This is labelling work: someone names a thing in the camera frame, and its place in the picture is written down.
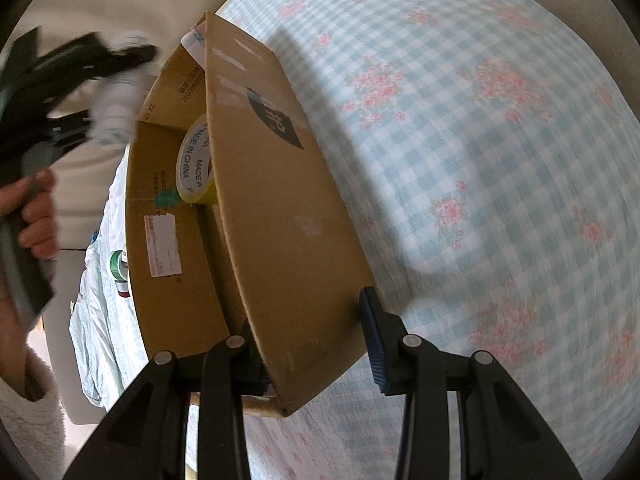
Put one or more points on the beige cloth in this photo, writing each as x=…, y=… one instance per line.
x=100, y=5

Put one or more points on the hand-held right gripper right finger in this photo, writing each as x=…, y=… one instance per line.
x=372, y=340

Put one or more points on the brown cardboard box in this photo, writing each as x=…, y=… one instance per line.
x=280, y=210

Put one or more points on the checkered floral bed sheet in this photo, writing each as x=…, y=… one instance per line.
x=450, y=160

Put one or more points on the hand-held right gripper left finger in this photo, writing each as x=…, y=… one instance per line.
x=235, y=360

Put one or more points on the white object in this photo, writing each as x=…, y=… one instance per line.
x=115, y=110

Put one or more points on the yellow tape roll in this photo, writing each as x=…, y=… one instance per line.
x=192, y=160

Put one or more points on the white printed packet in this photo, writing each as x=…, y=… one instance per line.
x=192, y=45

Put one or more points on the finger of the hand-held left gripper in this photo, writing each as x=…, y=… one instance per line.
x=70, y=132
x=100, y=60

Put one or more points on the green and white jar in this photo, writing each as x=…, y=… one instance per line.
x=117, y=261

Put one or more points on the light blue quilt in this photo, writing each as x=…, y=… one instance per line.
x=97, y=320

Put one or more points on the person's left hand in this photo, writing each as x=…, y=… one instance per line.
x=40, y=210

